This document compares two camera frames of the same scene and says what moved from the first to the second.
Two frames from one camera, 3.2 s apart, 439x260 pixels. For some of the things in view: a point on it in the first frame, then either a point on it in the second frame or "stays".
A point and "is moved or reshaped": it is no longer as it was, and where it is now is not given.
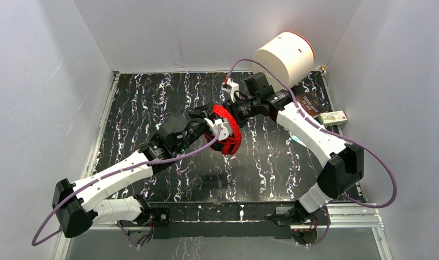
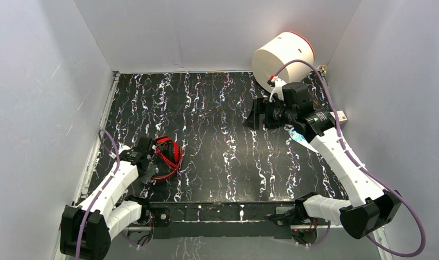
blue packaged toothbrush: (296, 138) stays
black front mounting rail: (226, 217) stays
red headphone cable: (230, 141) -> (176, 167)
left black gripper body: (199, 127) -> (149, 166)
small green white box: (331, 118) stays
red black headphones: (230, 147) is moved or reshaped
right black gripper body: (243, 111) -> (277, 115)
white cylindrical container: (290, 54) stays
